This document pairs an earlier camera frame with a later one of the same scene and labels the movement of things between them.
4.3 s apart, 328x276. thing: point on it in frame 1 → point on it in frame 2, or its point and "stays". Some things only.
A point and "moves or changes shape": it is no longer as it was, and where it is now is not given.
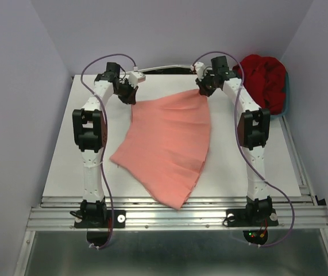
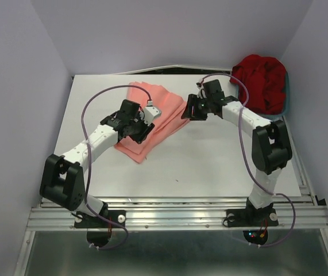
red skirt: x=265 y=81 stays
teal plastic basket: x=287 y=99 stays
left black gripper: x=130 y=98 → x=139 y=138
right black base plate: x=250 y=218 stays
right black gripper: x=203 y=89 → x=192 y=100
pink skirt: x=166 y=144 moves or changes shape
